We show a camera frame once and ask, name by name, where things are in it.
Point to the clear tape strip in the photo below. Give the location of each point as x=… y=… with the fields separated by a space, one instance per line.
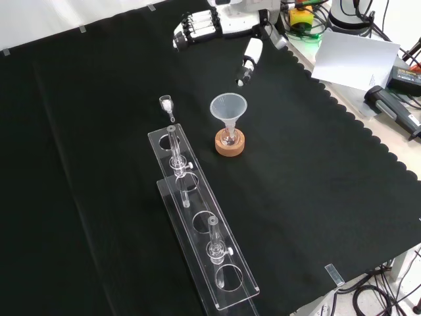
x=334 y=274

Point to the grey table leg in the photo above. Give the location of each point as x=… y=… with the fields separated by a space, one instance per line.
x=402 y=263

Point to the pale board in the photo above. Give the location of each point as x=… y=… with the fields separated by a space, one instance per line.
x=355 y=59

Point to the translucent plastic funnel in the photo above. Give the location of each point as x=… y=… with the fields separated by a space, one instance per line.
x=228 y=108

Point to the glass round-bottom flask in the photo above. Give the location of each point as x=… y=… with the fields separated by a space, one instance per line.
x=229 y=141

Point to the white camera housing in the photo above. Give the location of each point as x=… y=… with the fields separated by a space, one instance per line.
x=227 y=1

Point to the clear acrylic funnel stand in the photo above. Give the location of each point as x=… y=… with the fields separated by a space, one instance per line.
x=227 y=263

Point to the yellow stop button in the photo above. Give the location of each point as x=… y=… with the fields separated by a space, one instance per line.
x=300 y=16

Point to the black handheld device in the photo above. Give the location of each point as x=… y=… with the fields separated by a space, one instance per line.
x=388 y=105

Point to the black cloth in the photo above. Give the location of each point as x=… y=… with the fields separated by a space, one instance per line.
x=82 y=164

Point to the glass weighing funnel with powder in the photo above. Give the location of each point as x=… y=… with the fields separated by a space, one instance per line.
x=166 y=104

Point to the black power adapter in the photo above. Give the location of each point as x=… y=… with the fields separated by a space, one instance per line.
x=406 y=77

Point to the black tripod leg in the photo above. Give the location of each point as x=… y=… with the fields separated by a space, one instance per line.
x=412 y=49

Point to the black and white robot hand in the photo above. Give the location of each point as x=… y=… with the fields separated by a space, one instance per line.
x=237 y=19

